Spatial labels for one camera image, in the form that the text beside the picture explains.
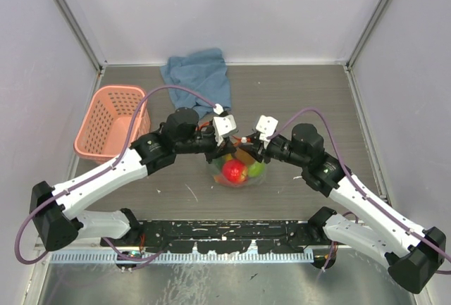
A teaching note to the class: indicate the pink plastic basket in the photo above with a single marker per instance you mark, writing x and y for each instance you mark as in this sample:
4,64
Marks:
106,122

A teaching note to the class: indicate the blue cloth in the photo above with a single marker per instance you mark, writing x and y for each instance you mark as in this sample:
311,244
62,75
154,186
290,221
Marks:
204,72

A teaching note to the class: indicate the green fruit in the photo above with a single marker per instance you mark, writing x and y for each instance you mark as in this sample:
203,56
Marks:
219,162

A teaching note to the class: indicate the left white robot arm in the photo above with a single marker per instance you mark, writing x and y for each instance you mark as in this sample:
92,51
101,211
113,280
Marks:
60,213

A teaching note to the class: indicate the yellow pear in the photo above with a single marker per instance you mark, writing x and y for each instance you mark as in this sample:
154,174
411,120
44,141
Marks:
242,157

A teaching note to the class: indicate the grey slotted cable duct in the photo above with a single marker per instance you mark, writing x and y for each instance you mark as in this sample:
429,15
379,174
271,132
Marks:
100,256

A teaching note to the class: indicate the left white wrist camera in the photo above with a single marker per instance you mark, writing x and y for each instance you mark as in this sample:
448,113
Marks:
224,126

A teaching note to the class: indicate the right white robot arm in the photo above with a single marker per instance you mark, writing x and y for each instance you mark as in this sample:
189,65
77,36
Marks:
411,253

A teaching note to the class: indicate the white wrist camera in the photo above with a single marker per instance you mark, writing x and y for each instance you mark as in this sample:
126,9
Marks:
265,127
224,126

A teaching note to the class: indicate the red apple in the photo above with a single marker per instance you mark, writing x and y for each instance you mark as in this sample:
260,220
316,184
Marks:
235,171

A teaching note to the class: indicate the green apple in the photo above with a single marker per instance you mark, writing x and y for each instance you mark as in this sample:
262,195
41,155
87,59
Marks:
256,169

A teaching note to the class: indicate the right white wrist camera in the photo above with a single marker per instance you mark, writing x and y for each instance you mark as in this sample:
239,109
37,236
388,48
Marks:
265,127

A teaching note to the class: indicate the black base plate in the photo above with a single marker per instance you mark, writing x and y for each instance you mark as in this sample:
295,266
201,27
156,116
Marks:
224,237

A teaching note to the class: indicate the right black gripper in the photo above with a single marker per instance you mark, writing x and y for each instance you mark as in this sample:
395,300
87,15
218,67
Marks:
256,148

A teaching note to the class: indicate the clear orange zip bag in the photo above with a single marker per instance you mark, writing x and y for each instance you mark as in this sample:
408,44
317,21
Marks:
240,145

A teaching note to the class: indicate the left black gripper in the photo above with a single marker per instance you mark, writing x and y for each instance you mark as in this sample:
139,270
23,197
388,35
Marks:
227,146

